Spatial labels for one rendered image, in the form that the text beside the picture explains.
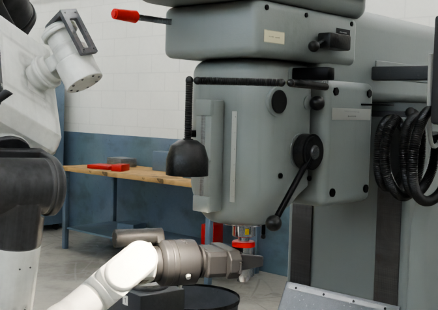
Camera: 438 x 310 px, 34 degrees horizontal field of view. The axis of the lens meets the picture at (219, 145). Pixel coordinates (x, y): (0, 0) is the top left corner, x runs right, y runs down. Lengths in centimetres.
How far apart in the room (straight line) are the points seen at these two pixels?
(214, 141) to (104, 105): 716
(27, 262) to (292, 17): 64
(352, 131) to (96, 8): 731
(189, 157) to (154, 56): 669
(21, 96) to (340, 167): 66
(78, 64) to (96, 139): 736
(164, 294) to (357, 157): 52
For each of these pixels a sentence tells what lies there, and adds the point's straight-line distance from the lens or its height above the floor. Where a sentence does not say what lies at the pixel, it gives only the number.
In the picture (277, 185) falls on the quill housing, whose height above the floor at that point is 139.
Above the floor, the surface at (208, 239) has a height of 40.
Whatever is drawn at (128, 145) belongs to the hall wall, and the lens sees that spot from 812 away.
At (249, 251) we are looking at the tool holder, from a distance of 144.
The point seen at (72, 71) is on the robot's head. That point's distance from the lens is 122.
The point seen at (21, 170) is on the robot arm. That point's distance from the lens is 113.
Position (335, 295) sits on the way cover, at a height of 109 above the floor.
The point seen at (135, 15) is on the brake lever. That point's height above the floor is 170.
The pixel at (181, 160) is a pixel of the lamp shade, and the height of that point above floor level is 145.
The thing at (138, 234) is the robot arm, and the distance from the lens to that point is 138.
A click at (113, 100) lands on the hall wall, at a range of 834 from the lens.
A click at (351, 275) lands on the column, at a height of 115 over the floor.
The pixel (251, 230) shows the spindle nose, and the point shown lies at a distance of 143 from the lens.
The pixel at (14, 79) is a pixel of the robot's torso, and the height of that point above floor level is 157.
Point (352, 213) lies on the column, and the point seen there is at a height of 129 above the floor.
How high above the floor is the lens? 153
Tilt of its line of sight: 3 degrees down
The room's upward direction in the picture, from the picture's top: 2 degrees clockwise
